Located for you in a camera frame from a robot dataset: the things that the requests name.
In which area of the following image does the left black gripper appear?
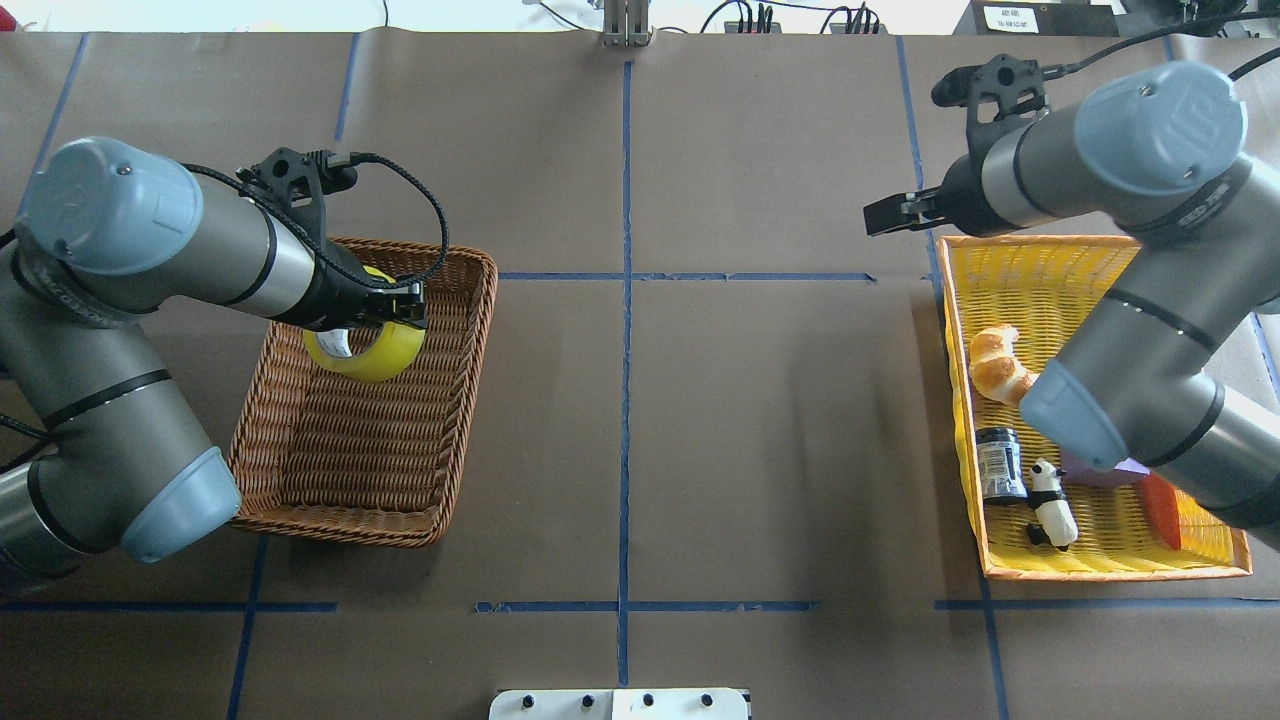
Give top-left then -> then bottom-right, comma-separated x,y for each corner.
296,260 -> 428,331

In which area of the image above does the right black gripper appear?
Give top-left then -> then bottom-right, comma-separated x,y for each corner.
864,155 -> 1005,237

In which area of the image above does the yellow packing tape roll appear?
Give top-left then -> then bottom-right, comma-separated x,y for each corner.
301,324 -> 426,383

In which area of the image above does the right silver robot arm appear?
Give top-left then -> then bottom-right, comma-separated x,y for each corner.
864,54 -> 1279,547

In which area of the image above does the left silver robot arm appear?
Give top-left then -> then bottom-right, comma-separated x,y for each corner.
1,136 -> 443,600

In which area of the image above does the brown wicker basket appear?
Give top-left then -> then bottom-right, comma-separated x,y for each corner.
228,247 -> 498,548

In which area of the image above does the yellow plastic woven basket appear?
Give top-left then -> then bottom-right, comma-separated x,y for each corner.
936,234 -> 1253,582

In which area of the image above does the toy croissant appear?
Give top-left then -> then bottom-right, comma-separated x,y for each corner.
968,323 -> 1041,409

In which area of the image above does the black box with label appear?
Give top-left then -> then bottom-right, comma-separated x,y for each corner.
952,1 -> 1120,38

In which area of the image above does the black orange power strip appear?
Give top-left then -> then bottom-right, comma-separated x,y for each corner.
709,1 -> 890,36

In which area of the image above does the small black labelled can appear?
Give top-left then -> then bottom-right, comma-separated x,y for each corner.
975,427 -> 1029,506

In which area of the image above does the purple foam cube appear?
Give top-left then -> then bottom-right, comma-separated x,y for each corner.
1060,448 -> 1152,489

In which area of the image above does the toy carrot with green leaves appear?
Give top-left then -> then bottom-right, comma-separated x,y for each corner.
1134,473 -> 1181,551

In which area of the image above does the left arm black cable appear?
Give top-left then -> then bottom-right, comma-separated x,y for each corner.
180,152 -> 451,291

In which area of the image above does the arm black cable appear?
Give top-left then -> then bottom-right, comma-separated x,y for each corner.
1041,8 -> 1280,81
180,152 -> 451,291

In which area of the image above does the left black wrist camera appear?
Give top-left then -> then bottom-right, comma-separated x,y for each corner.
236,147 -> 358,243

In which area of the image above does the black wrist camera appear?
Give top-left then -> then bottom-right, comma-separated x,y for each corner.
236,147 -> 358,243
931,54 -> 1050,155

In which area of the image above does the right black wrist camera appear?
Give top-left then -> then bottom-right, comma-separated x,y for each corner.
931,54 -> 1050,155

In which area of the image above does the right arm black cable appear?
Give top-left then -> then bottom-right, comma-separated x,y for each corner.
1041,8 -> 1280,81

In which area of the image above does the aluminium frame post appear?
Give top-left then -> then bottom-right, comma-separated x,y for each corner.
591,0 -> 653,47

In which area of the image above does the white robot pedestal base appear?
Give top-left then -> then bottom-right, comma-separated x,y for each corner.
488,687 -> 753,719

